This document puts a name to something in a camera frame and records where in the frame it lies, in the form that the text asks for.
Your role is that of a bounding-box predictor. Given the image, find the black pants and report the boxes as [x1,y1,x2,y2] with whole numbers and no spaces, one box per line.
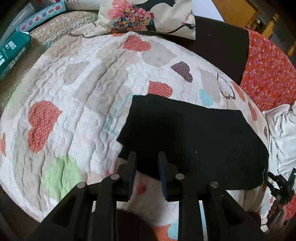
[117,94,268,190]

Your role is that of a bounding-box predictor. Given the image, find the right hand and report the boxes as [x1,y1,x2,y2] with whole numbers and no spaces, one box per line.
[267,199,287,232]

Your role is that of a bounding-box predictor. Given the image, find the white crumpled cloth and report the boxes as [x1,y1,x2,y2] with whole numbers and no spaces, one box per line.
[263,103,296,178]

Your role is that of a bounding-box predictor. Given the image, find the red floral fabric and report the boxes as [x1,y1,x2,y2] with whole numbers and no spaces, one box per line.
[239,30,295,111]

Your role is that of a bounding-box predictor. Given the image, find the heart patterned quilt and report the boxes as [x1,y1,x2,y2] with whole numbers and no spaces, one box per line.
[1,21,269,240]

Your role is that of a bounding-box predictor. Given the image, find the dark brown cushion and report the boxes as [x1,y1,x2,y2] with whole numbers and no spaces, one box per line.
[143,16,249,85]

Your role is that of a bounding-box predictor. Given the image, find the teal cardboard box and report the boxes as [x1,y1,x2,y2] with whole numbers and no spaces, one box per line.
[0,31,31,80]

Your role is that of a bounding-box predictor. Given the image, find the floral lady print pillow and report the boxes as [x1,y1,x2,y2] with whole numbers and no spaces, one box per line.
[96,0,196,40]

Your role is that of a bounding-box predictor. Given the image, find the light blue shapes box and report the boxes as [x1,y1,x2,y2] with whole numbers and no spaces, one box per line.
[16,1,66,32]

